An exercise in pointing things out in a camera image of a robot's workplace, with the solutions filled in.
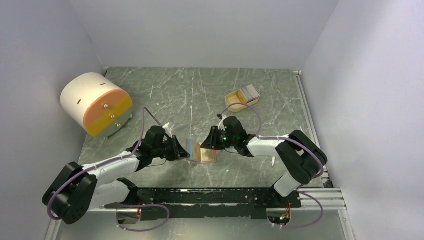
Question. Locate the tan leather card holder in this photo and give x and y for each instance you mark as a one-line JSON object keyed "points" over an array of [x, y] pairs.
{"points": [[200, 155]]}

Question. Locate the beige oval tray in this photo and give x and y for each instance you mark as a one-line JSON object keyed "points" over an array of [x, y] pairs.
{"points": [[234, 104]]}

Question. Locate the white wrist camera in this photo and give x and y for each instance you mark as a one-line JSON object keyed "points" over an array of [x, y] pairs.
{"points": [[221, 117], [169, 127]]}

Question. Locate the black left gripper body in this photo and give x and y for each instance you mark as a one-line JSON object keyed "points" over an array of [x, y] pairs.
{"points": [[164, 150]]}

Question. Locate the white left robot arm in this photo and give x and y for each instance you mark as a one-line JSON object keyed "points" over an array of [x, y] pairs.
{"points": [[80, 188]]}

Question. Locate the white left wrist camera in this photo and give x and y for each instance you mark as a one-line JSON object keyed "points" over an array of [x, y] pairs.
{"points": [[169, 127]]}

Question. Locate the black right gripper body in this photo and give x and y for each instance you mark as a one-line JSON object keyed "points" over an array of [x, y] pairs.
{"points": [[223, 140]]}

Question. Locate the stack of credit cards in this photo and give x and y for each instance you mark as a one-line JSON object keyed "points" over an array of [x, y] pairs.
{"points": [[247, 94]]}

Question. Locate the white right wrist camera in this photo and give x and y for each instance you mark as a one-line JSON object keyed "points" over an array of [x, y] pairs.
{"points": [[221, 117]]}

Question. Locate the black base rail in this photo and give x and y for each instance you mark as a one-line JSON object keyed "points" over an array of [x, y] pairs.
{"points": [[155, 203]]}

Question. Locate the white cylindrical drawer unit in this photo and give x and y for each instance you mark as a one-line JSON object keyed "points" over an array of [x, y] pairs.
{"points": [[99, 106]]}

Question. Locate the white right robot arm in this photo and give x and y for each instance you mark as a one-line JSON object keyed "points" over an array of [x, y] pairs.
{"points": [[303, 159]]}

